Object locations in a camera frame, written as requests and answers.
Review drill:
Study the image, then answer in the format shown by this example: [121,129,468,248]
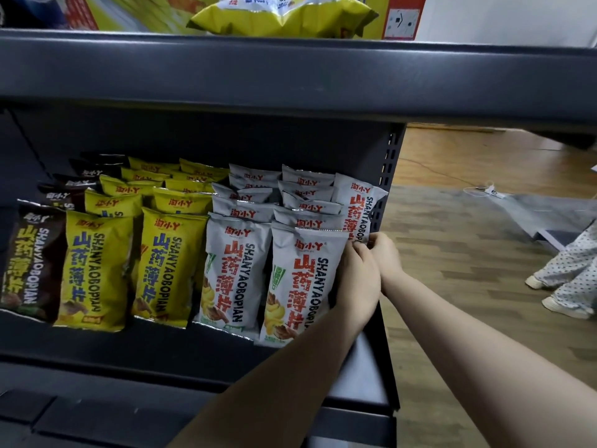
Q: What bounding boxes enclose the person's right hand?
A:
[368,231,406,298]

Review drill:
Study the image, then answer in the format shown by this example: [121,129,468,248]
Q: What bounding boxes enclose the person's left hand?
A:
[334,240,382,324]

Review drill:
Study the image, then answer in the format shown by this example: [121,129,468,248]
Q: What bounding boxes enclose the white snack packet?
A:
[332,172,389,250]

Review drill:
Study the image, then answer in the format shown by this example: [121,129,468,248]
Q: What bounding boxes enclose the person's left forearm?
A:
[167,307,379,448]

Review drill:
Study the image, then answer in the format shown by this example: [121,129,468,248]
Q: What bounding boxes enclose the person's right forearm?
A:
[380,268,597,448]

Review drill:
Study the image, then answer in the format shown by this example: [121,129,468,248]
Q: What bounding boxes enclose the rows of white snack bags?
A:
[192,163,350,348]

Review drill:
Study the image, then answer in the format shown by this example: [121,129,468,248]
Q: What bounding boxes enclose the rows of yellow snack bags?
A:
[53,156,230,333]

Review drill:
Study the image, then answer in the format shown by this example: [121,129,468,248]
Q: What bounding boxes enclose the dark grey metal shelf unit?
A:
[0,28,597,448]

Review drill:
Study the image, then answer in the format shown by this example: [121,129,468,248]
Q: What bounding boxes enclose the large yellow snack packet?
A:
[187,0,379,40]

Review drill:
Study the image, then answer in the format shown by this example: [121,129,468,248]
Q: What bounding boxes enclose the yellow and red cardboard box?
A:
[63,0,428,41]

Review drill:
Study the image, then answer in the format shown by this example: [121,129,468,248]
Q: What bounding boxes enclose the blue packaging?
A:
[0,0,71,30]

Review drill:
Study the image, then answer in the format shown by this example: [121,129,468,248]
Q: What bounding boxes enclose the thin floor cable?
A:
[405,156,488,189]

